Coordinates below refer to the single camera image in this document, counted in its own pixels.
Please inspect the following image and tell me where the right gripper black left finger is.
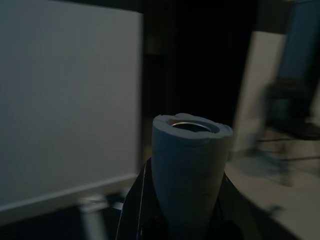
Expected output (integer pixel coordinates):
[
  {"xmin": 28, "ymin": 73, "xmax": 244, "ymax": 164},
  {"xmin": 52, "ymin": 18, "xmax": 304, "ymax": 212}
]
[{"xmin": 115, "ymin": 159, "xmax": 168, "ymax": 240}]

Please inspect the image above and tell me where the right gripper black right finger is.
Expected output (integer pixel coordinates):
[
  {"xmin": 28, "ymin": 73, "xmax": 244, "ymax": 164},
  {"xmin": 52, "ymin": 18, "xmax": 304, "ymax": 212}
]
[{"xmin": 206, "ymin": 171, "xmax": 261, "ymax": 240}]

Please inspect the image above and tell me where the broom with grey foam grip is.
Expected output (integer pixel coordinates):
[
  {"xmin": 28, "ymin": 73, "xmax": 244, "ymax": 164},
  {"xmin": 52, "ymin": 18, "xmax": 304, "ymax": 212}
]
[{"xmin": 151, "ymin": 112, "xmax": 235, "ymax": 240}]

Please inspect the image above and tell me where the black floor mat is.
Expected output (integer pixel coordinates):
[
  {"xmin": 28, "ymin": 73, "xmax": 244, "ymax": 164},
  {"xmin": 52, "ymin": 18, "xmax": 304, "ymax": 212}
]
[{"xmin": 0, "ymin": 192, "xmax": 126, "ymax": 240}]

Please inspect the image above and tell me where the black folding chair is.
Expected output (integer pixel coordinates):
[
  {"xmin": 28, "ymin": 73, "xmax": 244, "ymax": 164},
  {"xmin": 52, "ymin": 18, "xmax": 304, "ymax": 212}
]
[{"xmin": 257, "ymin": 79, "xmax": 320, "ymax": 163}]

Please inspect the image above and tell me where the black cabinet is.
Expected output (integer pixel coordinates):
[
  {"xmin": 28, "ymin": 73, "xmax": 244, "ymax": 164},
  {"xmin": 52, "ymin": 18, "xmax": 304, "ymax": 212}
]
[{"xmin": 143, "ymin": 0, "xmax": 258, "ymax": 161}]

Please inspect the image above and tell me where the frosted glass panel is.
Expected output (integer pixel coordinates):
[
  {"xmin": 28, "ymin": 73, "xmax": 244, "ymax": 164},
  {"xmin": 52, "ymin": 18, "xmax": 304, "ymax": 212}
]
[{"xmin": 279, "ymin": 0, "xmax": 320, "ymax": 81}]

